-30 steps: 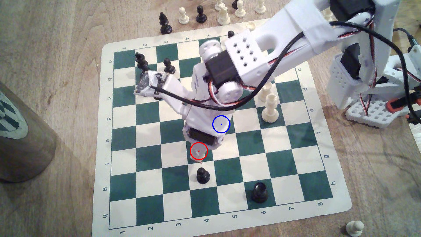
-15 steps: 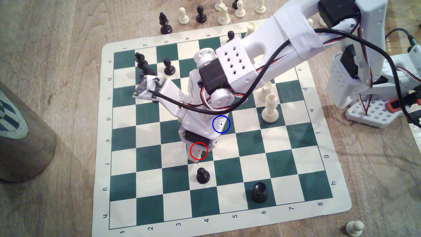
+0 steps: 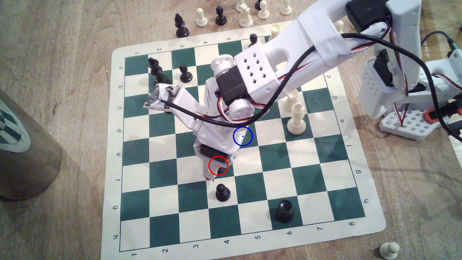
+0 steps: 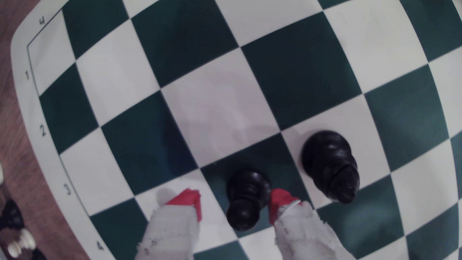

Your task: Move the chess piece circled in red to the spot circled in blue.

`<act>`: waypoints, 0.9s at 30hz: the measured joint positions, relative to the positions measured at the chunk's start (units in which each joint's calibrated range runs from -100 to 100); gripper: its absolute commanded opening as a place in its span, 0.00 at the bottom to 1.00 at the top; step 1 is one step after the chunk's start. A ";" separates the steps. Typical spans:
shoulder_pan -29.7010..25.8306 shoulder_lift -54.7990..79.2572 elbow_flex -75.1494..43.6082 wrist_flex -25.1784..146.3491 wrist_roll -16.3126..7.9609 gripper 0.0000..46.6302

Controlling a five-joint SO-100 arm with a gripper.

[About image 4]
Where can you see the black chess piece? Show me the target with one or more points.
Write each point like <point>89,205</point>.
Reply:
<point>10,216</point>
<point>38,255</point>

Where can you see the white chess pawn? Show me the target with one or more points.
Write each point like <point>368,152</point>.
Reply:
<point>21,245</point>

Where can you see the black chess bishop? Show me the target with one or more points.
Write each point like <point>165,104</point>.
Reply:
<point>328,162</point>

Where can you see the green and white chess mat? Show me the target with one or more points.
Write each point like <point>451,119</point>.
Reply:
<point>223,108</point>

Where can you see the black chess pawn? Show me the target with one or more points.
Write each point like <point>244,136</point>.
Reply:
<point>249,187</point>

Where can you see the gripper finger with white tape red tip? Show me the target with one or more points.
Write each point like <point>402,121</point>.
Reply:
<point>173,231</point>
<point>303,234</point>

